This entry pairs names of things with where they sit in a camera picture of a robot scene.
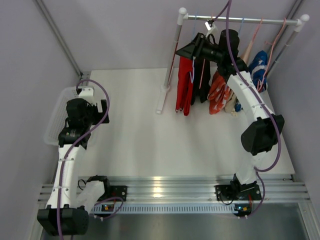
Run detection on red trousers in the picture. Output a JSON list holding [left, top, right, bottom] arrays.
[[175, 56, 194, 116]]

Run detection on blue wire hanger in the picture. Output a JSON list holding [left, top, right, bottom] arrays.
[[189, 11, 198, 84], [238, 18, 245, 36]]

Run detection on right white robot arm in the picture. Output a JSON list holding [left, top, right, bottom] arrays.
[[174, 29, 285, 205]]

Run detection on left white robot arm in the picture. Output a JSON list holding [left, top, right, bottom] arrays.
[[37, 98, 110, 239]]

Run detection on pink hanger of black trousers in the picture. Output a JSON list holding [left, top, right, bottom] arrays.
[[199, 59, 206, 90]]

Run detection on black trousers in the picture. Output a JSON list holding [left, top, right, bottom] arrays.
[[191, 58, 211, 105]]

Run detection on pink hanger of beige garment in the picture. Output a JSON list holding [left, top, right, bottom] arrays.
[[250, 18, 264, 48]]

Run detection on pink hanger of blue garment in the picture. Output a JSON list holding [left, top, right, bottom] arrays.
[[257, 18, 287, 92]]

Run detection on white plastic basket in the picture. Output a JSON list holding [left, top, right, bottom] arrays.
[[44, 86, 99, 147]]

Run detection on metal clothes rack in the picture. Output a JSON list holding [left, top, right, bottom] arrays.
[[155, 6, 310, 115]]

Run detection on orange patterned garment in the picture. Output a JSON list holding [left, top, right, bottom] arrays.
[[207, 71, 231, 115]]

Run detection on blue white patterned garment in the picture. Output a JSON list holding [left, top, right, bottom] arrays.
[[234, 50, 269, 112]]

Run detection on beige garment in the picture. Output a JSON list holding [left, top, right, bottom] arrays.
[[223, 39, 253, 117]]

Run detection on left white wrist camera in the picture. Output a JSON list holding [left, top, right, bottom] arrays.
[[76, 86, 95, 100]]

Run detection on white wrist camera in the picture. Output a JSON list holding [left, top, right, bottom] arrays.
[[76, 86, 95, 100], [204, 19, 218, 38]]

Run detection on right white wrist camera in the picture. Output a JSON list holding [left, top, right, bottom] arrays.
[[204, 19, 218, 38]]

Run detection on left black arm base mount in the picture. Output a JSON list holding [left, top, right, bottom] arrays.
[[98, 185, 128, 202]]

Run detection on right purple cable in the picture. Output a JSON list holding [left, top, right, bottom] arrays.
[[212, 0, 283, 219]]

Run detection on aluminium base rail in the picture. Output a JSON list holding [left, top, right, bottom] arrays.
[[38, 176, 311, 218]]

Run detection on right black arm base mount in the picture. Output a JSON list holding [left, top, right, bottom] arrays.
[[215, 183, 262, 202]]

